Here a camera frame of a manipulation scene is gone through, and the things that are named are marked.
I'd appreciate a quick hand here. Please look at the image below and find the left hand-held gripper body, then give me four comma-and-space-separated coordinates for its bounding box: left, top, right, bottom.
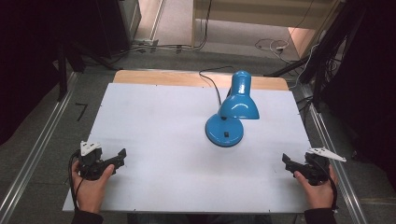
76, 140, 116, 182

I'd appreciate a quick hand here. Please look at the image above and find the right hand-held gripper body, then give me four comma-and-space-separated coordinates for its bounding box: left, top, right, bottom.
298, 147, 347, 187

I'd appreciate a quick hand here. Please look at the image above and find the blue desk lamp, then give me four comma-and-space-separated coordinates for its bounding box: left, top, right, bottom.
205, 70, 261, 148

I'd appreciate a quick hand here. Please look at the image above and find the person's right hand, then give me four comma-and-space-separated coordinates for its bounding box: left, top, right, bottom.
293, 164, 339, 210

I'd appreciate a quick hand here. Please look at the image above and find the person's left hand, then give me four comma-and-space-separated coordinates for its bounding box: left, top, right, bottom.
71, 160, 116, 216

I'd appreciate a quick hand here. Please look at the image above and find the white table board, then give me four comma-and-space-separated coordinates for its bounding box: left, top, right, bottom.
62, 81, 313, 215

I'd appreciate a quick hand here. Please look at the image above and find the wooden table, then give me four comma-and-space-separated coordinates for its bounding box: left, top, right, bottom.
112, 69, 290, 91

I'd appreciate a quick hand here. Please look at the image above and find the black metal stand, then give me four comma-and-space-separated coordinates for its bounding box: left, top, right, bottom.
54, 40, 120, 102

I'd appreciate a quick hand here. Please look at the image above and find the black tripod stand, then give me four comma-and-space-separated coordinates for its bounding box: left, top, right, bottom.
264, 0, 368, 110

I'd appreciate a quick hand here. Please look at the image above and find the dark cabinet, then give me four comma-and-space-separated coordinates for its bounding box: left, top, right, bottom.
55, 0, 143, 59

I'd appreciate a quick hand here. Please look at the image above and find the light wooden furniture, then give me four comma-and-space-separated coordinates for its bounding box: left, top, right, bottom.
190, 0, 347, 60

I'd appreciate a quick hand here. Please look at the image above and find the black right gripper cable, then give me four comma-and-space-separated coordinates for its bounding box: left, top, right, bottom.
312, 154, 340, 214

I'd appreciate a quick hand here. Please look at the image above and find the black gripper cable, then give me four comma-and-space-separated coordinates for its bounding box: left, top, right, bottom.
67, 149, 86, 211
312, 154, 340, 214

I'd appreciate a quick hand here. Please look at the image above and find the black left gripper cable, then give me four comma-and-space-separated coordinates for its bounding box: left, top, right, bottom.
67, 149, 86, 211

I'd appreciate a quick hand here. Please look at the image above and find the aluminium floor rail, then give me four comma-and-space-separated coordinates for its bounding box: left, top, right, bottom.
299, 83, 370, 224
0, 71, 79, 224

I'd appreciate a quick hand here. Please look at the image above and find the black lamp cable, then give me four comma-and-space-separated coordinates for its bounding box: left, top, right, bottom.
198, 65, 235, 106

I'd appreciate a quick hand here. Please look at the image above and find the white floor cable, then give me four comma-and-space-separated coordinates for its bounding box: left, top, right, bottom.
254, 37, 291, 56

